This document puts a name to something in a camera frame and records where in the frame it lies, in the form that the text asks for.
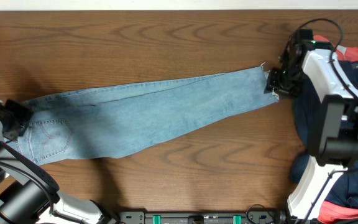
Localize light blue denim jeans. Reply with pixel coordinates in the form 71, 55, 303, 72
11, 66, 278, 165

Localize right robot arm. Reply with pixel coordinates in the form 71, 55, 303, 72
265, 28, 358, 223

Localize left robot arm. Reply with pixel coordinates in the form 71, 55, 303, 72
0, 100, 121, 224

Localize red folded garment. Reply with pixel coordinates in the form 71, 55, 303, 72
336, 45, 358, 62

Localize dark navy folded garment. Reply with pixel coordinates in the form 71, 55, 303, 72
289, 58, 358, 215

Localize black left camera cable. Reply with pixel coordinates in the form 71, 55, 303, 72
0, 86, 55, 215

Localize black camera cable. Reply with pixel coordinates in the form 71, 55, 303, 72
0, 86, 55, 215
296, 17, 358, 224

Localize black right camera cable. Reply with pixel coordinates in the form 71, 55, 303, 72
296, 17, 358, 224

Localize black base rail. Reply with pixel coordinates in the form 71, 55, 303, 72
119, 208, 286, 224

